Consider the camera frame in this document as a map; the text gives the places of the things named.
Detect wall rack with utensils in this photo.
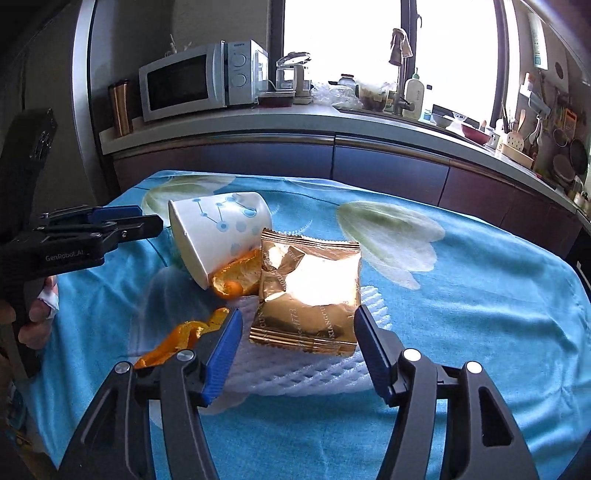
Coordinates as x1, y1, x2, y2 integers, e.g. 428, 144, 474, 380
517, 71, 583, 139

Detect cream utensil holder with spatulas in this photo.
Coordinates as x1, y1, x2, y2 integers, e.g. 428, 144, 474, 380
501, 108, 536, 168

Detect glass kettle with lid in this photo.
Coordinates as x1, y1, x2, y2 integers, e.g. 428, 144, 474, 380
276, 52, 311, 99

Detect red bowl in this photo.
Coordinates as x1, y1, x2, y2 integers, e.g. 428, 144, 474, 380
462, 124, 493, 145

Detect copper thermos mug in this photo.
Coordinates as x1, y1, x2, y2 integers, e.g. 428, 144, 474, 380
107, 79, 134, 137

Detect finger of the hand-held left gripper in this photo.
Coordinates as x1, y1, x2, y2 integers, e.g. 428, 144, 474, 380
88, 205, 145, 222
99, 215, 164, 252

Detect white dotted paper cup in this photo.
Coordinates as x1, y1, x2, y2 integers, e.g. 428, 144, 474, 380
168, 191, 274, 291

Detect clear plastic bag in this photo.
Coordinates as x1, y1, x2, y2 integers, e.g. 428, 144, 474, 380
311, 80, 358, 110

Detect white kitchen countertop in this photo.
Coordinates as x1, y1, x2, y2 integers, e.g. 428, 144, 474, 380
99, 99, 591, 217

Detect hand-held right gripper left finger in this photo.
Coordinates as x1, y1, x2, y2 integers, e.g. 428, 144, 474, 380
58, 308, 244, 480

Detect grey refrigerator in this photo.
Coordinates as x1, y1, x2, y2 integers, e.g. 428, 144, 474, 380
0, 0, 114, 259

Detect brown base cabinets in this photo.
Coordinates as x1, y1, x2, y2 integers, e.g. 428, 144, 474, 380
111, 134, 583, 259

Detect hanging frying pan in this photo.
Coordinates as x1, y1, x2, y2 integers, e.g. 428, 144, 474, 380
570, 138, 590, 174

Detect glass jar with food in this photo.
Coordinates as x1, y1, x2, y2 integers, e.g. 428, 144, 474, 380
358, 83, 386, 112

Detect dark-framed kitchen window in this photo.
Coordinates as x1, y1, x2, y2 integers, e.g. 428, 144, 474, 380
270, 0, 522, 125

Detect orange peel piece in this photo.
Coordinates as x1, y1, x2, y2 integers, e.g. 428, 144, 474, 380
133, 308, 230, 369
211, 248, 265, 297

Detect white soap bottle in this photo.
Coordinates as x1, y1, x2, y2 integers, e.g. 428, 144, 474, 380
403, 68, 426, 120

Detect black built-in oven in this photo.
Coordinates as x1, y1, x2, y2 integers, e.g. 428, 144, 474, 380
573, 256, 591, 296

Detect white wall water heater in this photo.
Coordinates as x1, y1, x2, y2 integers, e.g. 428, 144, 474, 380
526, 9, 570, 71

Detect white foam fruit net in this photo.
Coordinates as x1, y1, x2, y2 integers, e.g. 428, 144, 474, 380
217, 285, 393, 403

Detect white microwave oven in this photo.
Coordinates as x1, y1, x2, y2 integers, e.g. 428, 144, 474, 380
139, 39, 269, 123

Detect gold foil snack wrapper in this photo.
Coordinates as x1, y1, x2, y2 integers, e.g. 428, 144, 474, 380
248, 227, 362, 355

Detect blue flower-print tablecloth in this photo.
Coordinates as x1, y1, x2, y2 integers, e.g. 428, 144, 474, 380
34, 170, 591, 480

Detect dark red food container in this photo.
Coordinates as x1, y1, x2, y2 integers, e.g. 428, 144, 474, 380
257, 90, 296, 108

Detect metal kitchen faucet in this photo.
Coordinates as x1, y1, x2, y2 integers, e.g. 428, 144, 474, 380
388, 28, 416, 116

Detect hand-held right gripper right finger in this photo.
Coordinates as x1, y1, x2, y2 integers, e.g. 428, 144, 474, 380
353, 305, 541, 480

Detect person's left hand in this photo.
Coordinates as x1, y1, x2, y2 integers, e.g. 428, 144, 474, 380
17, 276, 60, 352

